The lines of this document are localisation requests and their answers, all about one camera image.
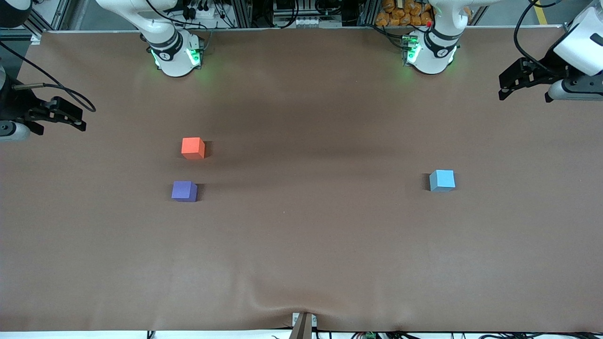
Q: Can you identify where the blue foam block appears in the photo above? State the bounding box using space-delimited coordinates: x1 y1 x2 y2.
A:
429 169 456 193

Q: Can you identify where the orange foam block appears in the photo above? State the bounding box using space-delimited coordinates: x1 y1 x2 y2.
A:
181 137 206 160

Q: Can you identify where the purple foam block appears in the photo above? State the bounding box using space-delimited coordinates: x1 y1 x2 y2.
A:
171 181 198 202

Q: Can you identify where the pile of orange packets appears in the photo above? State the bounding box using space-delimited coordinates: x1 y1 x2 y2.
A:
375 0 435 27

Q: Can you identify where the power strip with black plugs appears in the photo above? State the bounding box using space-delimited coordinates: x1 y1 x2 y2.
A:
181 0 222 20

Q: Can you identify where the white power strip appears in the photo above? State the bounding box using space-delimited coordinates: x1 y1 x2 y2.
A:
276 16 343 28

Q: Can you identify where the brown table cover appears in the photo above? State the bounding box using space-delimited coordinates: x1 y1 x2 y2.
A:
0 26 603 333

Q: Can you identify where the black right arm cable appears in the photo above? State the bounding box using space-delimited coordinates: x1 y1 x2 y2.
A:
0 41 97 113

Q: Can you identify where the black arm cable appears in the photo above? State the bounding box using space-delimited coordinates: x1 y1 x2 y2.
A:
513 0 566 76
0 41 97 113

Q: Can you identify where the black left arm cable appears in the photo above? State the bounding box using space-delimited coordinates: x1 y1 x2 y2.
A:
513 0 566 76

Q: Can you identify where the aluminium frame post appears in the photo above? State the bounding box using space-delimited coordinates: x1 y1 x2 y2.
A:
231 0 255 28
358 0 377 26

